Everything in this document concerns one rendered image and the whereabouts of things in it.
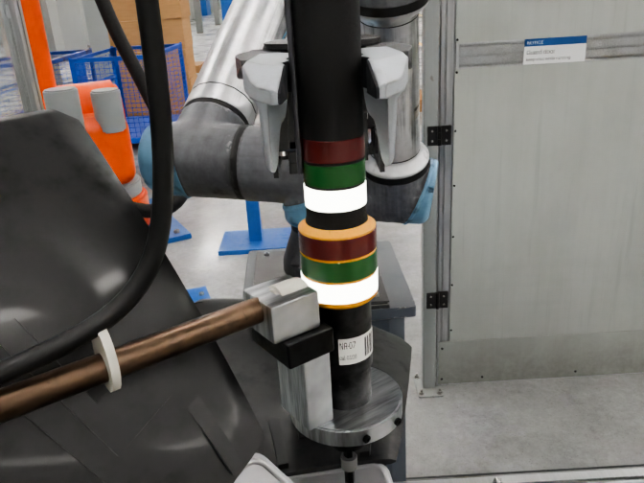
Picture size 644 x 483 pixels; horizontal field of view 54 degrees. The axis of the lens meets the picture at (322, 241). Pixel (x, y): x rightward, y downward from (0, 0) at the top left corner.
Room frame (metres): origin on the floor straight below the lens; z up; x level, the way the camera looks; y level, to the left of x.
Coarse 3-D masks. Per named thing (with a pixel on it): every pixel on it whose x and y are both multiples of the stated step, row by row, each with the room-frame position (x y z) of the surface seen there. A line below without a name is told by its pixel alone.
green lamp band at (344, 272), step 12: (300, 252) 0.32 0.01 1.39; (312, 264) 0.31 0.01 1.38; (324, 264) 0.31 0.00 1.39; (336, 264) 0.31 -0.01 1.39; (348, 264) 0.31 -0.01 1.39; (360, 264) 0.31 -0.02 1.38; (372, 264) 0.32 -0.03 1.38; (312, 276) 0.31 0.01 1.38; (324, 276) 0.31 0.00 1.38; (336, 276) 0.31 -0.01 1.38; (348, 276) 0.31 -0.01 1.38; (360, 276) 0.31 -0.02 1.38
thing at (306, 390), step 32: (256, 288) 0.31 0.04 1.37; (288, 320) 0.29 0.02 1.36; (320, 320) 0.31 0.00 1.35; (288, 352) 0.28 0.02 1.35; (320, 352) 0.29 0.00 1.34; (288, 384) 0.31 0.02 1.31; (320, 384) 0.30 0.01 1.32; (384, 384) 0.34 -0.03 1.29; (320, 416) 0.30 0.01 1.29; (352, 416) 0.31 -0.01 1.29; (384, 416) 0.30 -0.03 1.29
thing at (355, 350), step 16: (368, 304) 0.32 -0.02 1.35; (336, 320) 0.31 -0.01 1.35; (352, 320) 0.31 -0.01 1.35; (368, 320) 0.32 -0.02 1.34; (336, 336) 0.31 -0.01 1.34; (352, 336) 0.31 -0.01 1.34; (368, 336) 0.32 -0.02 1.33; (336, 352) 0.31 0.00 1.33; (352, 352) 0.31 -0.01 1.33; (368, 352) 0.32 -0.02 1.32; (336, 368) 0.31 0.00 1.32; (352, 368) 0.31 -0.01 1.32; (368, 368) 0.32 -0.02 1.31; (336, 384) 0.31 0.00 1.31; (352, 384) 0.31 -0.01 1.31; (368, 384) 0.32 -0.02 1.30; (336, 400) 0.31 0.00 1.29; (352, 400) 0.31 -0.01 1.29; (368, 400) 0.32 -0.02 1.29; (336, 448) 0.32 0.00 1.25; (352, 448) 0.32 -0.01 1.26
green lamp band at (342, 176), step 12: (312, 168) 0.32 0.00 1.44; (324, 168) 0.31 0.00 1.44; (336, 168) 0.31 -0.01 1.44; (348, 168) 0.31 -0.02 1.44; (360, 168) 0.32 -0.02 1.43; (312, 180) 0.32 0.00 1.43; (324, 180) 0.31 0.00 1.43; (336, 180) 0.31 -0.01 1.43; (348, 180) 0.31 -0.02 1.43; (360, 180) 0.32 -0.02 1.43
